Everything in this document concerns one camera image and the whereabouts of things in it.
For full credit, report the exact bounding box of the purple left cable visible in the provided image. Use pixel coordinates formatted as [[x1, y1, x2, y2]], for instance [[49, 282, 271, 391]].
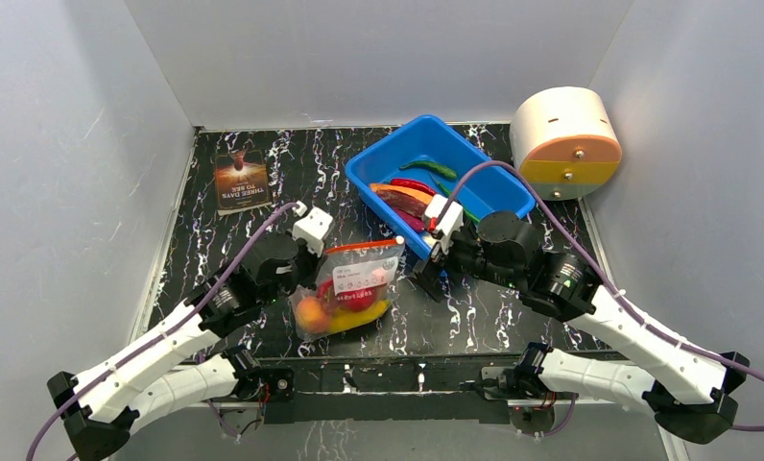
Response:
[[25, 201, 308, 461]]

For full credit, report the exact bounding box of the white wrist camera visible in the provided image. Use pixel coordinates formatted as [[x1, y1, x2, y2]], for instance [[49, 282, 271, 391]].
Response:
[[422, 194, 465, 260], [292, 206, 334, 256]]

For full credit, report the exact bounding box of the blue plastic bin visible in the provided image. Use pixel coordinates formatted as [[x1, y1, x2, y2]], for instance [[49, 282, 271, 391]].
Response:
[[345, 114, 536, 259]]

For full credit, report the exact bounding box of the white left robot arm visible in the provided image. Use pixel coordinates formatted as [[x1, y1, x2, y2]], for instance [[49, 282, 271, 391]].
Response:
[[47, 231, 324, 460]]

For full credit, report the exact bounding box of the thin green chili pepper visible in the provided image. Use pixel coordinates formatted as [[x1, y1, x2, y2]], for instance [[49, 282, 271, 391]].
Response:
[[434, 179, 480, 224]]

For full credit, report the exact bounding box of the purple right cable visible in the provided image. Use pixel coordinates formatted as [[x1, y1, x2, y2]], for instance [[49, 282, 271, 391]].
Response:
[[432, 159, 764, 434]]

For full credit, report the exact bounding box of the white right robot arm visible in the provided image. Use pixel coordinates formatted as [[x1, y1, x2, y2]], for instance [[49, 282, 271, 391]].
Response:
[[413, 211, 747, 445]]

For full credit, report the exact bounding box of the dark paperback book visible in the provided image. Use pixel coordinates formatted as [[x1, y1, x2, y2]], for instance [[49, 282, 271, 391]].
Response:
[[214, 149, 274, 216]]

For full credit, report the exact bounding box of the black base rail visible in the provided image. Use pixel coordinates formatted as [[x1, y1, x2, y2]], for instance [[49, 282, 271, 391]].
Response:
[[216, 352, 581, 426]]

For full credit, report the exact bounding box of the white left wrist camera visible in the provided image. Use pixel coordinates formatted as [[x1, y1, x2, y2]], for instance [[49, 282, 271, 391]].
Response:
[[292, 206, 334, 256]]

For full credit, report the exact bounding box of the round white orange drawer box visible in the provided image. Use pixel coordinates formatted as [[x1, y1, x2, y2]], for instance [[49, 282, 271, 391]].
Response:
[[510, 86, 623, 201]]

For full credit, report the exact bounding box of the clear zip bag orange seal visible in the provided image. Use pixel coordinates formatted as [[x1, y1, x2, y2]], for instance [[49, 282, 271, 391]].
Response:
[[290, 236, 406, 342]]

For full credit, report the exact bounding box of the yellow banana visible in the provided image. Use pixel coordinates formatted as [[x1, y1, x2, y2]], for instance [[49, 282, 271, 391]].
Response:
[[325, 300, 390, 335]]

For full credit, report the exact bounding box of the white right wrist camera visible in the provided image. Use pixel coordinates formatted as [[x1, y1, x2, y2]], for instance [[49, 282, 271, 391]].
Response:
[[422, 194, 465, 260]]

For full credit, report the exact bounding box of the purple cable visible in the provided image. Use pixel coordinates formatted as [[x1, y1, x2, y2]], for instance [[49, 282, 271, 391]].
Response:
[[432, 159, 764, 434], [25, 201, 308, 461]]

